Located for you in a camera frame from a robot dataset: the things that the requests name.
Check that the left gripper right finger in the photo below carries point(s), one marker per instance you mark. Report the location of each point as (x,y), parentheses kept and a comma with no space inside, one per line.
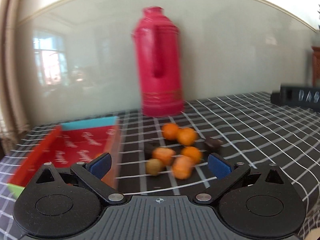
(227,176)

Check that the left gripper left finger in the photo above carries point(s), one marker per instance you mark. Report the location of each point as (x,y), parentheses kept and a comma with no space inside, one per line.
(90,175)

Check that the dark purple mangosteen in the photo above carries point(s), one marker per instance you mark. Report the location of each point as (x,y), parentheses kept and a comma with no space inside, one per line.
(212,144)

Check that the orange tangerine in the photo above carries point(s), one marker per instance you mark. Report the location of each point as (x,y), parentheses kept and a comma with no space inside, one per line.
(193,153)
(165,155)
(170,131)
(187,136)
(182,167)

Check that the orange tangerine front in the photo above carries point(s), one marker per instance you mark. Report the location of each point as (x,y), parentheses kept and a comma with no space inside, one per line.
(182,167)

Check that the green kiwi fruit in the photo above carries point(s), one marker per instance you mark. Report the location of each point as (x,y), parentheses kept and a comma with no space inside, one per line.
(153,167)

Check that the red cardboard box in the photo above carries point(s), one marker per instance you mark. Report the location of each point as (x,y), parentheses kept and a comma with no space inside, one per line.
(68,143)

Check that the beige curtain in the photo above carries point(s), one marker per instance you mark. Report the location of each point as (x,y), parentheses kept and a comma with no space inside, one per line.
(14,122)

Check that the red thermos flask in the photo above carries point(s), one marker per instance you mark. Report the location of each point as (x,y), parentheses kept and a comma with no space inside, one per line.
(156,41)

